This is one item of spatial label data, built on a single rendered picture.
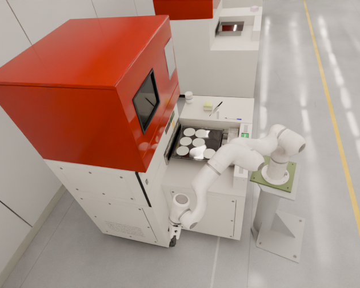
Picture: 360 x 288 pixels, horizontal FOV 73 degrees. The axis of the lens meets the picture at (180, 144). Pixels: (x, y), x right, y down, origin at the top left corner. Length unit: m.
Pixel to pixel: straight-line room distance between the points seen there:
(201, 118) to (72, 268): 1.86
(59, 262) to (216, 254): 1.52
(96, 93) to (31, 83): 0.33
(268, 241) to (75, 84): 2.09
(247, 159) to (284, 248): 1.44
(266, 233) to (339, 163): 1.26
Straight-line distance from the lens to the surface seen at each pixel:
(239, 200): 1.84
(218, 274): 2.42
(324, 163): 3.23
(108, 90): 1.09
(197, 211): 1.16
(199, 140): 2.02
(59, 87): 1.24
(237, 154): 1.20
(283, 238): 2.59
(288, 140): 1.58
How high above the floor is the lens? 2.33
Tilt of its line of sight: 45 degrees down
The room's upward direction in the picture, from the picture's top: 10 degrees counter-clockwise
